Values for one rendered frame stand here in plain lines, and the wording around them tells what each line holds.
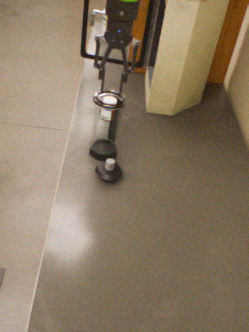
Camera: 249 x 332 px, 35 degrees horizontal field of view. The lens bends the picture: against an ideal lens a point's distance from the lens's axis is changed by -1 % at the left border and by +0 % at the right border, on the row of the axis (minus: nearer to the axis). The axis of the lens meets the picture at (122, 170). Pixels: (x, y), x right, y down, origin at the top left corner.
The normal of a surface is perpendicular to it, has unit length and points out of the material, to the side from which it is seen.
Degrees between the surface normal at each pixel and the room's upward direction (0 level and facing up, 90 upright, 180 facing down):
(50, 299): 0
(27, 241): 0
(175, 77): 90
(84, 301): 0
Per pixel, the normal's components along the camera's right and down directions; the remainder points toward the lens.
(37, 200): 0.13, -0.76
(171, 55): -0.02, 0.63
